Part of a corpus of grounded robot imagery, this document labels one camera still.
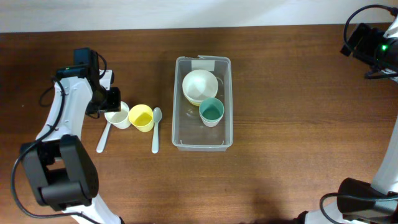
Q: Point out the pale plastic fork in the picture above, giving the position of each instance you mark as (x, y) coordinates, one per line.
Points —
(102, 141)

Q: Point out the pale plastic spoon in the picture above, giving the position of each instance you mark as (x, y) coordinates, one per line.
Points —
(155, 140)

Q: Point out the yellow plastic cup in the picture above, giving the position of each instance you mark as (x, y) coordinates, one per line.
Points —
(141, 117)

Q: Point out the teal plastic cup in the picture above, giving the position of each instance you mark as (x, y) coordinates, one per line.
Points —
(211, 110)

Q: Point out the pink plastic cup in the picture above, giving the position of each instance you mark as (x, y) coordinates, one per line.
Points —
(211, 124)

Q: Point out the clear plastic container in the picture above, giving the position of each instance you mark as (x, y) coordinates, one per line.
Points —
(189, 133)

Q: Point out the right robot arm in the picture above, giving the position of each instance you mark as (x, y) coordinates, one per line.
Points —
(351, 132)

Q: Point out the white plastic bowl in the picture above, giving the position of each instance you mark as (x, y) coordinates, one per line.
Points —
(200, 85)

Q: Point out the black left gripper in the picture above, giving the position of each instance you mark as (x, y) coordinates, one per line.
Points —
(113, 102)

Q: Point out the yellow plastic bowl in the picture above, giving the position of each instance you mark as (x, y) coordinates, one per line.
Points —
(193, 101)

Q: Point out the white plastic cup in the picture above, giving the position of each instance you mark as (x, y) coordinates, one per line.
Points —
(119, 119)

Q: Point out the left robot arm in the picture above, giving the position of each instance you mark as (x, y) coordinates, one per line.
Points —
(59, 169)

